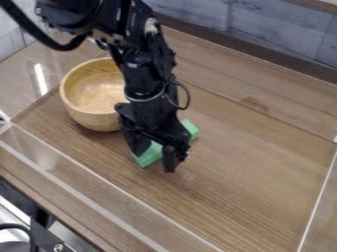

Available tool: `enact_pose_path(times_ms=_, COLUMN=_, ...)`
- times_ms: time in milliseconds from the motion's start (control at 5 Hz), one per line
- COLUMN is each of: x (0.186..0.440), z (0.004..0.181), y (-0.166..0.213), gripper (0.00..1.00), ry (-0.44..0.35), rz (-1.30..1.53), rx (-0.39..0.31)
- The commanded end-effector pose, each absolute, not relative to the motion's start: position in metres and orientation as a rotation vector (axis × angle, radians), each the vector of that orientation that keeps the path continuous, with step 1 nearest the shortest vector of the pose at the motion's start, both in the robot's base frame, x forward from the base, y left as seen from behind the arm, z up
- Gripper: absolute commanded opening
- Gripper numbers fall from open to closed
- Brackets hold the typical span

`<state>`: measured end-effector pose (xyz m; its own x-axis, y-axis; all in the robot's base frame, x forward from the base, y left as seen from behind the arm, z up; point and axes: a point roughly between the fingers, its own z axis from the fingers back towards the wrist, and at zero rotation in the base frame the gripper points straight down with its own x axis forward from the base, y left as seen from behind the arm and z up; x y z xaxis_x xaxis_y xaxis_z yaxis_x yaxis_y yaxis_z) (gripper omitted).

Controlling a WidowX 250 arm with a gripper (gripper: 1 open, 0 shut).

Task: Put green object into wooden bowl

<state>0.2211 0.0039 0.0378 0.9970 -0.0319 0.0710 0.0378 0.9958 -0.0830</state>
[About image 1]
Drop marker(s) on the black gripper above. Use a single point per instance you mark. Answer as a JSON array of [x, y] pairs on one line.
[[149, 120]]

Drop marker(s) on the green rectangular block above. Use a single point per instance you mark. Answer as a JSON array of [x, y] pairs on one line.
[[152, 154]]

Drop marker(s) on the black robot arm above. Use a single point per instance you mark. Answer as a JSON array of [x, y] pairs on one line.
[[127, 29]]

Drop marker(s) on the wooden bowl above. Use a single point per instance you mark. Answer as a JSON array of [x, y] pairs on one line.
[[91, 89]]

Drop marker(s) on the black metal bracket with bolt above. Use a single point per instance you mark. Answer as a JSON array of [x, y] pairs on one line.
[[45, 241]]

